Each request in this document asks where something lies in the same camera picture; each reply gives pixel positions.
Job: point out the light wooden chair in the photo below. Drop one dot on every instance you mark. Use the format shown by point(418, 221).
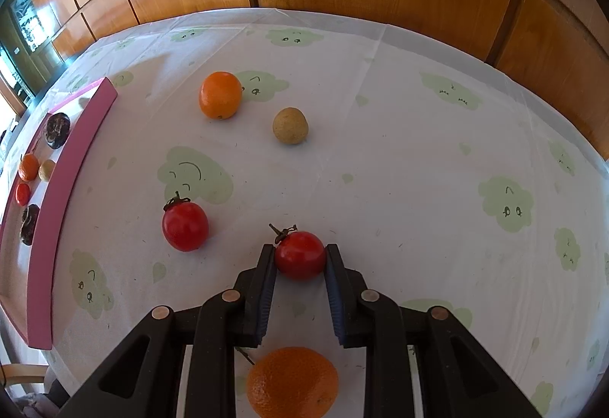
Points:
point(24, 373)

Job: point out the dark glass door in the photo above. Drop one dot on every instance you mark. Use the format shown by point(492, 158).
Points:
point(28, 28)

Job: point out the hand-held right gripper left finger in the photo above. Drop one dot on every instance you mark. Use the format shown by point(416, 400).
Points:
point(266, 299)

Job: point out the pink shallow tray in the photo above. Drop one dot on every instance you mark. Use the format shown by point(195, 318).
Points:
point(52, 228)

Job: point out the round dark water chestnut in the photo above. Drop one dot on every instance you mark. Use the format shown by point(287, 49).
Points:
point(29, 224)

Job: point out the lumpy dark water chestnut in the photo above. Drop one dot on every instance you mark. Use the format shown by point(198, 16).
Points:
point(58, 130)

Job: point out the stemless red cherry tomato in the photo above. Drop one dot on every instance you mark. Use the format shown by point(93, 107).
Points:
point(22, 194)

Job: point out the tangerine with stem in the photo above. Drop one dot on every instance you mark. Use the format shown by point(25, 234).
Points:
point(28, 167)

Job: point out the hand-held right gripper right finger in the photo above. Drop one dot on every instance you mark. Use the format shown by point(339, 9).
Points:
point(334, 299)

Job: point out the tan longan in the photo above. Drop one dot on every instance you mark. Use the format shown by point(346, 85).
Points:
point(47, 170)
point(290, 126)

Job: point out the smooth orange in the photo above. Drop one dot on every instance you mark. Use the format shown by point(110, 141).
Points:
point(292, 384)
point(220, 95)

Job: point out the red cherry tomato with stem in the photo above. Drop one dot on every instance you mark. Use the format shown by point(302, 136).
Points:
point(185, 228)
point(299, 256)

